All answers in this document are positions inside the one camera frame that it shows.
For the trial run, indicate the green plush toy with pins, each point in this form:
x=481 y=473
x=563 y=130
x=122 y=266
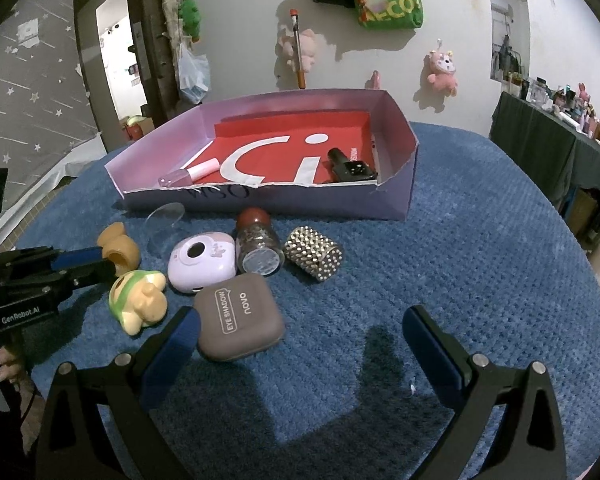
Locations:
x=190 y=17

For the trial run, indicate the purple cardboard box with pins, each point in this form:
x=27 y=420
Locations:
x=305 y=202

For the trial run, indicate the dark green covered table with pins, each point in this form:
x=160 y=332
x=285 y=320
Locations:
x=535 y=140

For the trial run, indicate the person's left hand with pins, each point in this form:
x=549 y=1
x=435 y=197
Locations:
x=7 y=365

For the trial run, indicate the pink plush with white face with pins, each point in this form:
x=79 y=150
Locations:
x=442 y=70

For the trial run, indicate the blue textured tablecloth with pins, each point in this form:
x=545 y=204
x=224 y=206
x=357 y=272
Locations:
x=480 y=260

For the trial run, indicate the red paper liner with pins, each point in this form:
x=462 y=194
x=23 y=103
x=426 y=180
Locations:
x=280 y=130

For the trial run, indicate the silver studded cylinder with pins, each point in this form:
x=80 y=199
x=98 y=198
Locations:
x=310 y=250

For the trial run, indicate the lavender round case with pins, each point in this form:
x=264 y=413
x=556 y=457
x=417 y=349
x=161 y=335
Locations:
x=200 y=270

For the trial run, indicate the green and tan toy figure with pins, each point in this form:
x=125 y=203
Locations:
x=140 y=300

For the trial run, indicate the pink plush pig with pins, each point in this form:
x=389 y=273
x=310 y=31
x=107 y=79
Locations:
x=310 y=47

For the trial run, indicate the orange and white stick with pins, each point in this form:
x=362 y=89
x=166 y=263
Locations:
x=298 y=50

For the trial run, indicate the clear plastic cup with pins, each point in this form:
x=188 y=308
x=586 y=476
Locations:
x=165 y=212

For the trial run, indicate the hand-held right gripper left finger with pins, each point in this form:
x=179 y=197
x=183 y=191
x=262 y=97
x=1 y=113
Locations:
x=172 y=355

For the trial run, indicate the clear plastic bag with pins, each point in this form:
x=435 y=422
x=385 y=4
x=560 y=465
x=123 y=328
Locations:
x=194 y=75

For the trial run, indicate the row of bottles and trinkets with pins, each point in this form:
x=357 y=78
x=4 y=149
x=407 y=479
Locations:
x=565 y=100

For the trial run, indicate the orange round toy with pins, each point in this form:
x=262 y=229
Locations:
x=122 y=255

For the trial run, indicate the dark wooden door frame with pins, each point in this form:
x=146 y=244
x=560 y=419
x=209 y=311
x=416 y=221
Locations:
x=155 y=35

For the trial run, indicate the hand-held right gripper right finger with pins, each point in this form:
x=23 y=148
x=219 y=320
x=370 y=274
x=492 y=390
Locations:
x=432 y=355

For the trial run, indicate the black rectangular device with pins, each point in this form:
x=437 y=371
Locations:
x=345 y=165

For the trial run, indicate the grey stone-like toy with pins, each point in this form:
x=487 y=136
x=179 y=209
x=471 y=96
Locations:
x=240 y=320

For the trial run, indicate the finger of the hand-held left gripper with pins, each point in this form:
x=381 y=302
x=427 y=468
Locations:
x=77 y=258
x=96 y=272

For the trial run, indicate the spice jar with red cap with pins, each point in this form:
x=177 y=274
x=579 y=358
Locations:
x=257 y=245

